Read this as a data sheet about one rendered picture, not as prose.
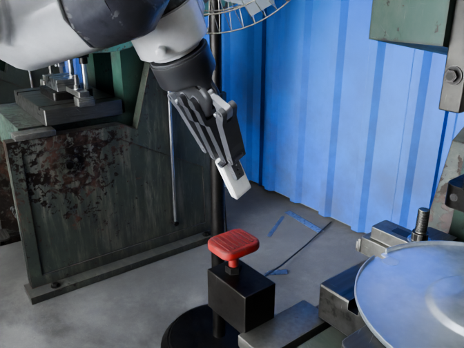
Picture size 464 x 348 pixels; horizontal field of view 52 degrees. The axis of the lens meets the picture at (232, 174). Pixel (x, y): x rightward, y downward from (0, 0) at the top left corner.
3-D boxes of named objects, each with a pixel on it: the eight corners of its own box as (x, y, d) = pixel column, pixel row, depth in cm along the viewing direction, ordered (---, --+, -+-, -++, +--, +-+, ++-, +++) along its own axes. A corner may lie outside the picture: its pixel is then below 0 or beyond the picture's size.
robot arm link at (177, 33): (144, 28, 49) (166, 74, 52) (232, -27, 53) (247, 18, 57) (96, 21, 58) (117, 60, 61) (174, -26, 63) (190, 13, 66)
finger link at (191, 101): (208, 82, 61) (214, 83, 60) (238, 150, 67) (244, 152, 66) (185, 99, 59) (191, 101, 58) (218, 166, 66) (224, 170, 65)
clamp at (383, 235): (449, 297, 68) (462, 234, 64) (355, 250, 80) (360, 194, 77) (470, 283, 71) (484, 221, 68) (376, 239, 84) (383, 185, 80)
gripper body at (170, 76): (134, 60, 59) (166, 121, 64) (170, 70, 52) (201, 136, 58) (181, 30, 61) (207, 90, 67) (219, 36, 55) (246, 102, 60)
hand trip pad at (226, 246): (227, 299, 71) (227, 254, 68) (204, 280, 75) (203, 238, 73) (262, 282, 75) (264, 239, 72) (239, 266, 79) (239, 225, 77)
